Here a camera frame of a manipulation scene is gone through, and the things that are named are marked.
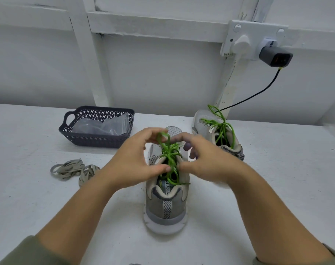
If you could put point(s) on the person's right hand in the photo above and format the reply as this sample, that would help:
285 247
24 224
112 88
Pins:
214 160

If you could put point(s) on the person's left hand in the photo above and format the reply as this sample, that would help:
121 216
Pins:
130 162

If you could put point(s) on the gray sneaker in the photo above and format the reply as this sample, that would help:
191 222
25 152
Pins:
234 149
166 209

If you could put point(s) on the green shoelace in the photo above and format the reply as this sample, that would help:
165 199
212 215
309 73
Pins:
172 154
221 127

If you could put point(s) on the clear plastic bag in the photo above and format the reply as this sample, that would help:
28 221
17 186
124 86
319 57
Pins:
104 125

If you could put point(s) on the person's left forearm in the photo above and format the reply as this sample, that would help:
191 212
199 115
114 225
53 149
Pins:
62 231

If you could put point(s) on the person's right forearm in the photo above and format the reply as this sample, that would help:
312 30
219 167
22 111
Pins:
286 229

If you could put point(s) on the dark plastic lattice basket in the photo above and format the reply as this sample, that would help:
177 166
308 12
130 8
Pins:
93 140

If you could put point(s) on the white plug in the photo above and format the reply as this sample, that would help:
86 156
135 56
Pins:
242 45

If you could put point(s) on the gray charger adapter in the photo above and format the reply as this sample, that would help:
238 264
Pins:
275 56

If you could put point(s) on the white wall socket plate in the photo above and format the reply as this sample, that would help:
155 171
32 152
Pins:
255 30

